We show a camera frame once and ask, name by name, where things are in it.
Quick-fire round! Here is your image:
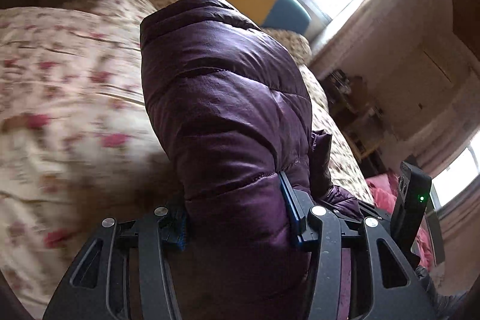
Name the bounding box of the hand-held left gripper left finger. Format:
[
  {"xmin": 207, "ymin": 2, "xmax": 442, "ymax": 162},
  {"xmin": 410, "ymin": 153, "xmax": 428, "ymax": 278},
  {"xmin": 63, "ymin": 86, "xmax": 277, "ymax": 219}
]
[{"xmin": 43, "ymin": 198, "xmax": 188, "ymax": 320}]

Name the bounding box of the cluttered wooden desk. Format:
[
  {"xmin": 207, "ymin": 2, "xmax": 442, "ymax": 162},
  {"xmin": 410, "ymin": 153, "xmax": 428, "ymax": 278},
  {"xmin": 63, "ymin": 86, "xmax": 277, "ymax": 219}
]
[{"xmin": 322, "ymin": 69, "xmax": 383, "ymax": 118}]

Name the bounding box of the wooden chair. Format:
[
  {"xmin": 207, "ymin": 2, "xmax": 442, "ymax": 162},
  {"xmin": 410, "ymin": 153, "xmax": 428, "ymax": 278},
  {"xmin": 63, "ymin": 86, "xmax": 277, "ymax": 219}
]
[{"xmin": 345, "ymin": 110, "xmax": 387, "ymax": 163}]

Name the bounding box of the floral quilt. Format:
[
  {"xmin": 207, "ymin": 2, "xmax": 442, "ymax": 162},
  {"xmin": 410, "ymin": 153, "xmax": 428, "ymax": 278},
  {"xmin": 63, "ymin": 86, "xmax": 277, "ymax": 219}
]
[{"xmin": 0, "ymin": 0, "xmax": 376, "ymax": 320}]

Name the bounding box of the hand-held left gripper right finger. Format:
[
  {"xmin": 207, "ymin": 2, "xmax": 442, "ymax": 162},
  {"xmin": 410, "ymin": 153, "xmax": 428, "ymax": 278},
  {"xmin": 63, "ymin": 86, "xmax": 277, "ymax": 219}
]
[{"xmin": 278, "ymin": 171, "xmax": 437, "ymax": 320}]

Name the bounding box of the small side window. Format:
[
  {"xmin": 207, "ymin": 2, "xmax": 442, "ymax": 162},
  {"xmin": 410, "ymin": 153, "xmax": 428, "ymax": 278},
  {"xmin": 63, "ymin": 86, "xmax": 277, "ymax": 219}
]
[{"xmin": 427, "ymin": 144, "xmax": 480, "ymax": 212}]

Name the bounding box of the pink cloth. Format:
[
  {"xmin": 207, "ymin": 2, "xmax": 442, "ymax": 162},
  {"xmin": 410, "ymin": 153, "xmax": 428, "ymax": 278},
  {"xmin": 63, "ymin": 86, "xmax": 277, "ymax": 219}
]
[{"xmin": 365, "ymin": 172, "xmax": 436, "ymax": 268}]

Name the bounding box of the purple puffer jacket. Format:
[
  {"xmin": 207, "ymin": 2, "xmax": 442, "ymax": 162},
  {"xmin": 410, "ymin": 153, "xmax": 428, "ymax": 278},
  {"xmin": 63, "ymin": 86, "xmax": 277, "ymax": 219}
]
[{"xmin": 139, "ymin": 0, "xmax": 362, "ymax": 320}]

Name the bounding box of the pink patterned curtain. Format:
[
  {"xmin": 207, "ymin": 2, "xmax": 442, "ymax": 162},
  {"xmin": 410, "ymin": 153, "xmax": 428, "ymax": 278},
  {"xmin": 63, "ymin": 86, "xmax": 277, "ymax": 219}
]
[{"xmin": 307, "ymin": 0, "xmax": 443, "ymax": 62}]

